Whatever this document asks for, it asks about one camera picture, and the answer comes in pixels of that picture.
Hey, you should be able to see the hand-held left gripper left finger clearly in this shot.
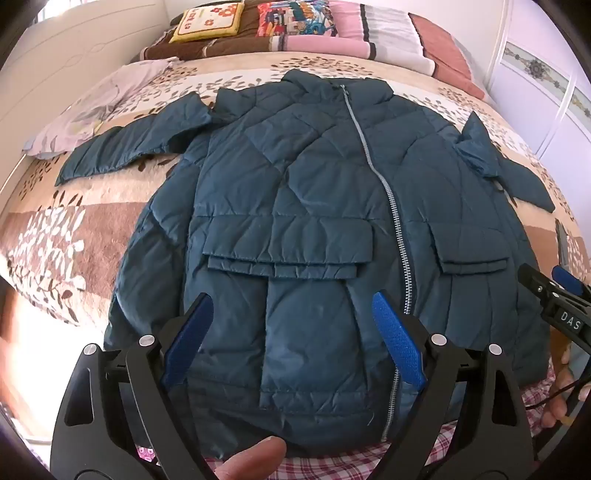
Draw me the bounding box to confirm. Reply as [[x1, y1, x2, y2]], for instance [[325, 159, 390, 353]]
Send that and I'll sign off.
[[50, 292, 218, 480]]

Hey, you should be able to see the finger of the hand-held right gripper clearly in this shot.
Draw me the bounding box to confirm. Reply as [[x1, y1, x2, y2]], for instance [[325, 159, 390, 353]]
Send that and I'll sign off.
[[517, 263, 561, 301], [551, 265, 591, 303]]

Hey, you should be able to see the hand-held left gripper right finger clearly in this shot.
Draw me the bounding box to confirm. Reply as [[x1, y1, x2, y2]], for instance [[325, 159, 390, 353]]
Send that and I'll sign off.
[[369, 291, 539, 480]]

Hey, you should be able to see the teal quilted puffer jacket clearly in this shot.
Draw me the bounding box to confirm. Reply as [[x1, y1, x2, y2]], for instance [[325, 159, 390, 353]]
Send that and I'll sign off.
[[55, 69, 555, 459]]

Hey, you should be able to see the person's right hand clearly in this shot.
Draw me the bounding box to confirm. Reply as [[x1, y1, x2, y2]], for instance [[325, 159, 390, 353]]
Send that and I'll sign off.
[[540, 348, 575, 428]]

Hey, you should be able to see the person's left hand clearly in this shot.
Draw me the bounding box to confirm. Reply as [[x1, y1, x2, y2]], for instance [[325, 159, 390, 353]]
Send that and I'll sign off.
[[215, 436, 287, 480]]

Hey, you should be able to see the black phone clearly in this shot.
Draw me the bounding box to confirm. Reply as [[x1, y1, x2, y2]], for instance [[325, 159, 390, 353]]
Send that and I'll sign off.
[[555, 219, 571, 269]]

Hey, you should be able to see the person's plaid clothing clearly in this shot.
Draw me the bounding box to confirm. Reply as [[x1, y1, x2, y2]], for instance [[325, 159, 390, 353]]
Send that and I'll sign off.
[[134, 360, 573, 480]]

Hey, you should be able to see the floral beige brown bedspread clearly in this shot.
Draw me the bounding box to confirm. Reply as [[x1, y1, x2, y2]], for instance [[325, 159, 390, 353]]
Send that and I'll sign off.
[[0, 51, 591, 370]]

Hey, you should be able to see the white wardrobe with ornament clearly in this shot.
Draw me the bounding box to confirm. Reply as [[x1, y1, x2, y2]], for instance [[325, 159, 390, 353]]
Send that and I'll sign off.
[[480, 0, 591, 185]]

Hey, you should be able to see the lilac garment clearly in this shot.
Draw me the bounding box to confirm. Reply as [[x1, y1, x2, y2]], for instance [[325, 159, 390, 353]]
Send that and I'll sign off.
[[23, 58, 181, 160]]

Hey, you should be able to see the brown fleece blanket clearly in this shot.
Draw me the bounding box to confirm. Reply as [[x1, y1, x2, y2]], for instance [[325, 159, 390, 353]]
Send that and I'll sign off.
[[134, 0, 296, 63]]

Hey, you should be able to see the white headboard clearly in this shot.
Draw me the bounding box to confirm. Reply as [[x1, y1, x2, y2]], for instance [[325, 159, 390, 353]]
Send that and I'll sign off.
[[0, 0, 176, 199]]

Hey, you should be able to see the pink grey striped blanket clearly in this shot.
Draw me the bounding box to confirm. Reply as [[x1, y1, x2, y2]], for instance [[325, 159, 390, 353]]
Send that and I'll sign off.
[[272, 0, 437, 77]]

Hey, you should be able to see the yellow floral cushion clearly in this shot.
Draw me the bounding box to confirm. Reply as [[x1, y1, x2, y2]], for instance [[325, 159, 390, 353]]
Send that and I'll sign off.
[[168, 0, 245, 44]]

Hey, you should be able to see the colourful cartoon print pillow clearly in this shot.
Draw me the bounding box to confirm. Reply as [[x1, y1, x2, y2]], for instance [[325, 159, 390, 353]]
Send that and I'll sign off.
[[256, 0, 340, 40]]

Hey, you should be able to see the black cable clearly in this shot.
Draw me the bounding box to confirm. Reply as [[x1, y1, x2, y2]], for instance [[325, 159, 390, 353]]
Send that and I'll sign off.
[[525, 373, 591, 411]]

